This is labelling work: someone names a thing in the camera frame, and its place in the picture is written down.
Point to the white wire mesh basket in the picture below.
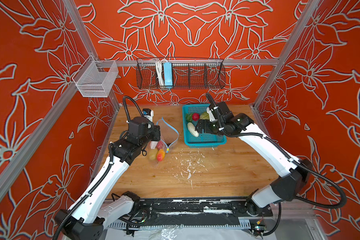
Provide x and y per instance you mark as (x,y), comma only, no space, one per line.
(95,79)

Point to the white radish with leaves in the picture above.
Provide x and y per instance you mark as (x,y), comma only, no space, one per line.
(191,127)

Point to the dark avocado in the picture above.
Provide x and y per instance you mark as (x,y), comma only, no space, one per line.
(213,128)

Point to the small circuit board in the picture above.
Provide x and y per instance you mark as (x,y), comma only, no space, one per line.
(259,230)

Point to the light blue box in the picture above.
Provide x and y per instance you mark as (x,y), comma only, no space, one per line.
(168,75)

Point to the orange yellow mango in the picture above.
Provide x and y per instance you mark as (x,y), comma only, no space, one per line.
(160,155)

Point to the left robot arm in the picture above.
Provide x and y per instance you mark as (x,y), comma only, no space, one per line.
(86,219)

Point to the red fruit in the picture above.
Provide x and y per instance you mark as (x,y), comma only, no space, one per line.
(160,145)
(195,117)

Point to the green cabbage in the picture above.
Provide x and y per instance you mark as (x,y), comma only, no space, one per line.
(205,116)

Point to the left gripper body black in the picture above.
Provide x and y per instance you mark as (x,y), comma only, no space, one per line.
(153,134)

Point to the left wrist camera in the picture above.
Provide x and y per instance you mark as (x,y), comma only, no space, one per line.
(148,113)

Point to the teal plastic basket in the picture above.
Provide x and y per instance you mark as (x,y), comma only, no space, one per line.
(203,140)

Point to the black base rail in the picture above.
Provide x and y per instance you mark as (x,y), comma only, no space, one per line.
(226,212)

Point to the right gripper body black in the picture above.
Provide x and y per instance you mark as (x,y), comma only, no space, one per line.
(219,123)

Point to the black wire wall basket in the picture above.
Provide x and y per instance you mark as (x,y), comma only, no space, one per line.
(188,73)

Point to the clear zip top bag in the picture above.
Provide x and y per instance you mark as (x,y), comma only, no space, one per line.
(169,136)

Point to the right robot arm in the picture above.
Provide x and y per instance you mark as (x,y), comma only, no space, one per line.
(293,172)

